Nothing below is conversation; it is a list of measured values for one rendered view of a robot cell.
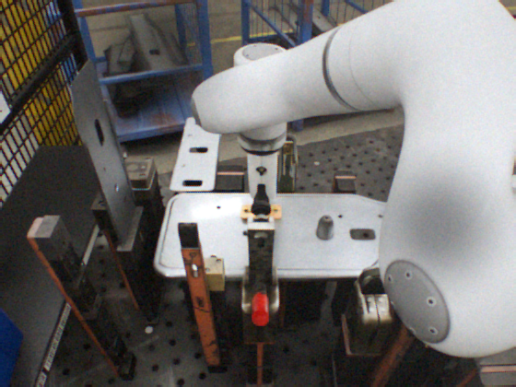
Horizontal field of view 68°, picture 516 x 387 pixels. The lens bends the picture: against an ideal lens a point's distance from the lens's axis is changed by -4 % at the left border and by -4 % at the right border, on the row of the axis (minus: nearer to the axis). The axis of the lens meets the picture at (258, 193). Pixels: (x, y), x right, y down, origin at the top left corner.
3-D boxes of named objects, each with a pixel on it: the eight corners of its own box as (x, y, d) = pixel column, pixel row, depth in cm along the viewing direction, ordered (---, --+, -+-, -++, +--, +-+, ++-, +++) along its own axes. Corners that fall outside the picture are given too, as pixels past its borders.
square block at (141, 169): (177, 254, 112) (154, 155, 87) (173, 278, 107) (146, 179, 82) (149, 254, 113) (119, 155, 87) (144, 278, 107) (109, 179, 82)
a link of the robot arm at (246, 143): (287, 142, 64) (287, 157, 66) (285, 112, 71) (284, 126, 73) (235, 142, 64) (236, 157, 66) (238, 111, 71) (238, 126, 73)
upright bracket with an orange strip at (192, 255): (221, 367, 90) (198, 221, 55) (221, 372, 89) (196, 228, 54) (208, 367, 90) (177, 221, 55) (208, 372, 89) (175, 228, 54)
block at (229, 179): (252, 236, 118) (250, 162, 98) (251, 266, 110) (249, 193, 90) (219, 235, 118) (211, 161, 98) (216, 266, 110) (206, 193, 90)
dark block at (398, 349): (378, 381, 87) (439, 274, 58) (384, 413, 82) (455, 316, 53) (356, 381, 87) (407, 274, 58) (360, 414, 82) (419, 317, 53)
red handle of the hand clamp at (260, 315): (273, 266, 65) (276, 311, 50) (273, 278, 66) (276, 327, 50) (247, 265, 65) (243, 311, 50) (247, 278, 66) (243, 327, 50)
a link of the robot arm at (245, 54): (245, 147, 63) (296, 132, 66) (243, 70, 54) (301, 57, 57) (224, 121, 69) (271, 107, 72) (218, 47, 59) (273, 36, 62)
